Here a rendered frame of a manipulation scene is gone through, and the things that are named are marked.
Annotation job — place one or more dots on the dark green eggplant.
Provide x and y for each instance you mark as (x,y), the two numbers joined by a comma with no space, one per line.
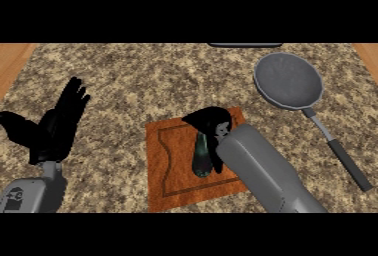
(201,156)

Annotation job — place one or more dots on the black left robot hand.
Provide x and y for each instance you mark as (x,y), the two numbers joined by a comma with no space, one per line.
(55,128)

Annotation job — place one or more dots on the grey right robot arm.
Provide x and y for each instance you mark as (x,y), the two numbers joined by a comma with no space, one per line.
(266,171)

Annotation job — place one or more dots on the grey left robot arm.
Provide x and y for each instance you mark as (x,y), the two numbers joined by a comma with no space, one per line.
(36,191)

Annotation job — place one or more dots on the grey frying pan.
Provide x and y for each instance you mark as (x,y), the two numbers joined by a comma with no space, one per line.
(296,90)

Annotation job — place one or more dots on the brown wooden cutting board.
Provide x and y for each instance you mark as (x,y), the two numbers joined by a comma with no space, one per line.
(172,166)

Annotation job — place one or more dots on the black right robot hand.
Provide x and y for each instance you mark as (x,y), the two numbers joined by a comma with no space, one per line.
(209,121)

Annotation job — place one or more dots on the dark grey flat appliance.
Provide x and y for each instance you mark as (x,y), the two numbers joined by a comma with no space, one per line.
(244,44)

